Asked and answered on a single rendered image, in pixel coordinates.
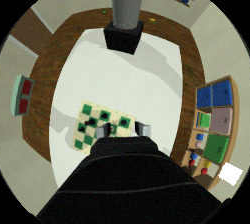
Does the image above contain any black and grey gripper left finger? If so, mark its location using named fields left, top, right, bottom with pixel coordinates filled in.
left=96, top=122, right=111, bottom=140

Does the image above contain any green and cream chessboard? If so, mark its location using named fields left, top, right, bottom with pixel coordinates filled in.
left=72, top=99, right=136, bottom=155

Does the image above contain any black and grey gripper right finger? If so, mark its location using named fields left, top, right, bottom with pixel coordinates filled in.
left=135, top=121, right=151, bottom=139

